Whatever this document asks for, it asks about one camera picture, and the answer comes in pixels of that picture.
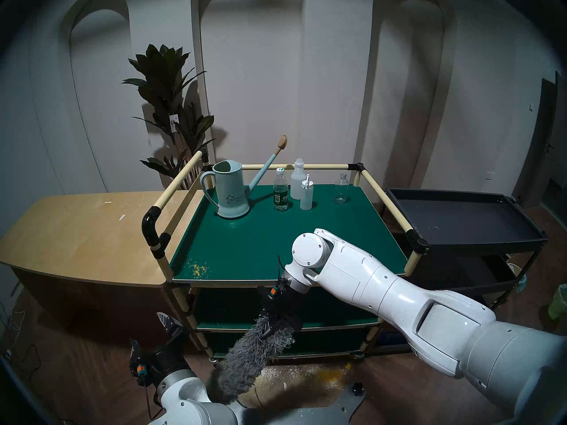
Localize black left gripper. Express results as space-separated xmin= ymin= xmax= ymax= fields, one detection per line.
xmin=130 ymin=312 xmax=191 ymax=385

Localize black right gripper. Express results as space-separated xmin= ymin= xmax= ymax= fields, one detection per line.
xmin=256 ymin=280 xmax=306 ymax=339

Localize grey fluffy duster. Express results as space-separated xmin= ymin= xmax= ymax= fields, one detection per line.
xmin=216 ymin=313 xmax=296 ymax=402

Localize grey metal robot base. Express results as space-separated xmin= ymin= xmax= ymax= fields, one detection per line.
xmin=230 ymin=381 xmax=367 ymax=425

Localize green three-tier shelf cart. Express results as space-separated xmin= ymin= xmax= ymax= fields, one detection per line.
xmin=142 ymin=147 xmax=429 ymax=363

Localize yellow white crumb spill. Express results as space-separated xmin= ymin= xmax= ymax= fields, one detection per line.
xmin=257 ymin=366 xmax=350 ymax=391

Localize light wooden table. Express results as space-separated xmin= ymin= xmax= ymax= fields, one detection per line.
xmin=0 ymin=191 xmax=204 ymax=340

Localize green-label water bottle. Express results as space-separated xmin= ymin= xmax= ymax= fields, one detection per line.
xmin=273 ymin=167 xmax=289 ymax=212

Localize teal watering can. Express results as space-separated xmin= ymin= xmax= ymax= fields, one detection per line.
xmin=200 ymin=135 xmax=288 ymax=220

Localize white pump bottle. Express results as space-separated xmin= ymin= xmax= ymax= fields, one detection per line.
xmin=300 ymin=174 xmax=314 ymax=211

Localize white plastic bottle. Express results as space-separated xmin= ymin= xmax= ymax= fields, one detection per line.
xmin=290 ymin=158 xmax=306 ymax=200

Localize clear glass bottle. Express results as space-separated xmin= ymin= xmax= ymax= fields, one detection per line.
xmin=334 ymin=173 xmax=350 ymax=205

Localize black utility cart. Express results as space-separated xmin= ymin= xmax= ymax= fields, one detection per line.
xmin=372 ymin=188 xmax=549 ymax=354

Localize dark green potted plant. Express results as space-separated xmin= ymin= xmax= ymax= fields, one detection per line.
xmin=123 ymin=44 xmax=216 ymax=190

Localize white bucket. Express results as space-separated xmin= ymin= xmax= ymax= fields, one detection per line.
xmin=505 ymin=263 xmax=528 ymax=294

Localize green waste bin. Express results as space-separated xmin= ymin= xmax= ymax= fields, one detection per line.
xmin=548 ymin=284 xmax=567 ymax=321

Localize dark door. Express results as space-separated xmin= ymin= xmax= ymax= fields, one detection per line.
xmin=514 ymin=72 xmax=567 ymax=203

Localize floor cables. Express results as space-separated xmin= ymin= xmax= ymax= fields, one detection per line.
xmin=0 ymin=311 xmax=43 ymax=380

